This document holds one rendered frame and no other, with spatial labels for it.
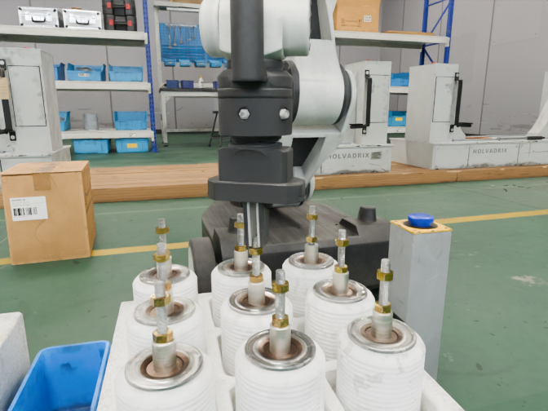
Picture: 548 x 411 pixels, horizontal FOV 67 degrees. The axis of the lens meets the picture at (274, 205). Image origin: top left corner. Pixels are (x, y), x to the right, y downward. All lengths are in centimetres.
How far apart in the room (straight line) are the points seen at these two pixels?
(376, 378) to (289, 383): 10
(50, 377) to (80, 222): 80
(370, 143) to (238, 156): 243
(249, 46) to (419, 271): 44
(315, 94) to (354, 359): 61
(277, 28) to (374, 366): 37
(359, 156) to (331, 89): 186
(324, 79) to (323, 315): 55
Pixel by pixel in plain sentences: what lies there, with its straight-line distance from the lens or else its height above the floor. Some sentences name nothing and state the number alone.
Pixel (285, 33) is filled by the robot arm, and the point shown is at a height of 58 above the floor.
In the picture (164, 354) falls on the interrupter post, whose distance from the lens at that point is 43.
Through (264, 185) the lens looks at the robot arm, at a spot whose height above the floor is 41.
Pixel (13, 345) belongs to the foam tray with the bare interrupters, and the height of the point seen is 15.
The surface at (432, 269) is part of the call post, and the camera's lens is 71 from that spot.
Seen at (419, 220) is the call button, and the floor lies 33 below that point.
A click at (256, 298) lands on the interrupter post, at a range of 54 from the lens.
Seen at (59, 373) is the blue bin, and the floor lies 7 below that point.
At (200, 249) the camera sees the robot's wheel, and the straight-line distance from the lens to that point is 95.
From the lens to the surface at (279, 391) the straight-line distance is 43.
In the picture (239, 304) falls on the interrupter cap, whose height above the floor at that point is 25.
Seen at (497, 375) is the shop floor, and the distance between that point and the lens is 96.
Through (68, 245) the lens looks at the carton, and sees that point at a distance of 156.
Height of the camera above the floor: 50
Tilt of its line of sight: 13 degrees down
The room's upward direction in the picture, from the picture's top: straight up
